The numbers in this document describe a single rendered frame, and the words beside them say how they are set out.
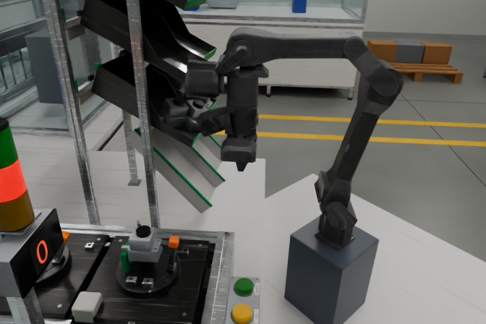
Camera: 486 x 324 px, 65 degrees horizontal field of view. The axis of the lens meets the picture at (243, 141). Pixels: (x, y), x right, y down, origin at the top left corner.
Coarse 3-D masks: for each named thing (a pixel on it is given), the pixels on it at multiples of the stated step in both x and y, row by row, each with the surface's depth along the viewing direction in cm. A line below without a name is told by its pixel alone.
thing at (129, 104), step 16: (112, 64) 96; (128, 64) 102; (96, 80) 92; (112, 80) 91; (128, 80) 104; (160, 80) 102; (112, 96) 92; (128, 96) 91; (160, 96) 104; (128, 112) 93; (160, 128) 93; (176, 128) 97; (192, 144) 93
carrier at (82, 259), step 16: (80, 240) 95; (96, 240) 95; (64, 256) 87; (80, 256) 90; (96, 256) 90; (48, 272) 83; (64, 272) 85; (80, 272) 86; (48, 288) 82; (64, 288) 82; (80, 288) 82; (48, 304) 78; (64, 304) 78
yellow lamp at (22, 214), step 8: (16, 200) 53; (24, 200) 54; (0, 208) 52; (8, 208) 53; (16, 208) 53; (24, 208) 54; (32, 208) 56; (0, 216) 53; (8, 216) 53; (16, 216) 54; (24, 216) 54; (32, 216) 56; (0, 224) 54; (8, 224) 54; (16, 224) 54; (24, 224) 55
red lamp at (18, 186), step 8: (8, 168) 51; (16, 168) 52; (0, 176) 50; (8, 176) 51; (16, 176) 52; (0, 184) 51; (8, 184) 51; (16, 184) 52; (24, 184) 54; (0, 192) 51; (8, 192) 52; (16, 192) 53; (24, 192) 54; (0, 200) 52; (8, 200) 52
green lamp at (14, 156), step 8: (8, 128) 50; (0, 136) 49; (8, 136) 50; (0, 144) 49; (8, 144) 50; (0, 152) 49; (8, 152) 50; (16, 152) 52; (0, 160) 50; (8, 160) 50; (16, 160) 52; (0, 168) 50
